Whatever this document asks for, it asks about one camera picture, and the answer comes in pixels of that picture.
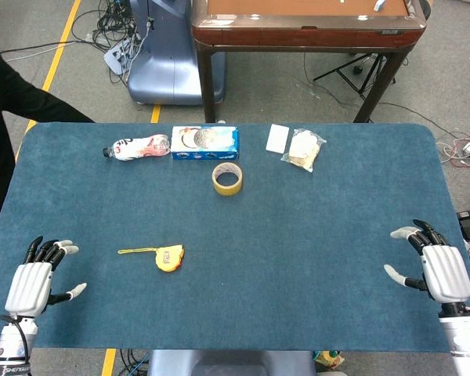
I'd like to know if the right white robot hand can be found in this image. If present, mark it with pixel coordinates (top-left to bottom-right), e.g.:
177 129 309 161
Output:
383 219 470 314

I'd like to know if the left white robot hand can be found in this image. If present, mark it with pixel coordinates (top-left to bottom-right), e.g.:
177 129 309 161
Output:
4 236 88 318

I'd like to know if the yellow tape measure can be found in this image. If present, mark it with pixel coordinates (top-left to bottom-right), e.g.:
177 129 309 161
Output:
117 243 186 273

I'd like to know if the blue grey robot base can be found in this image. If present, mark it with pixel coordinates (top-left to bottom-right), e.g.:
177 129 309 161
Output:
127 0 226 106

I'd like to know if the yellow packing tape roll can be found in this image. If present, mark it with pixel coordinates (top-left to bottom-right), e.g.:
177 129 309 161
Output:
212 162 244 197

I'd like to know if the yellow green toy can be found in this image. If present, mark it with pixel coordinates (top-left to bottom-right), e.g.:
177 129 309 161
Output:
312 350 349 372

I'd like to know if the plastic bottle with printed label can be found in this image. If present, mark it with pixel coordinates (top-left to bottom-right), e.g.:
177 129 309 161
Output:
103 133 172 162

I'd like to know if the person in black clothes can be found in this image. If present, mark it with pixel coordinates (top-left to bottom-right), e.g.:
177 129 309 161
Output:
0 38 96 221

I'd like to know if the clear bag of snacks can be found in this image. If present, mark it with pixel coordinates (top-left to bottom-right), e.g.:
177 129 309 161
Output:
280 128 327 173

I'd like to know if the blue table cloth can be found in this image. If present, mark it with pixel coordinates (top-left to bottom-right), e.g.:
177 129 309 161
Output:
0 121 470 352

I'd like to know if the small white flat box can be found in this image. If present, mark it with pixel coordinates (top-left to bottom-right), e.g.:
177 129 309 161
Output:
265 124 290 154

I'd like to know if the grey robot torso base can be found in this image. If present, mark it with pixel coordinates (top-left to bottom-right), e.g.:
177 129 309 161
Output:
147 349 316 376

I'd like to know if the black tripod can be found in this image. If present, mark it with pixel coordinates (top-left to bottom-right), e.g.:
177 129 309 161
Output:
312 52 397 99

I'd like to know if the blue cookie box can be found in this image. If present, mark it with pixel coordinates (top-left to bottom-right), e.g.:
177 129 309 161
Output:
170 125 240 161

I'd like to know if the grey power strip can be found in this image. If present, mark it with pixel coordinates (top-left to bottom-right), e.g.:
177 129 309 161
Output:
103 38 137 76

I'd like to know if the brown mahjong table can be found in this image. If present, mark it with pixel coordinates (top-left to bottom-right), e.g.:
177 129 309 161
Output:
190 0 428 125

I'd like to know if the black cable on left wrist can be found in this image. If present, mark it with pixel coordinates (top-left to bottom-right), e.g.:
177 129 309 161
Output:
0 314 31 367

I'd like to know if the tangle of black floor cables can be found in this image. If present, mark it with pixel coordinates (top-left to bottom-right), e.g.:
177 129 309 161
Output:
0 0 152 85

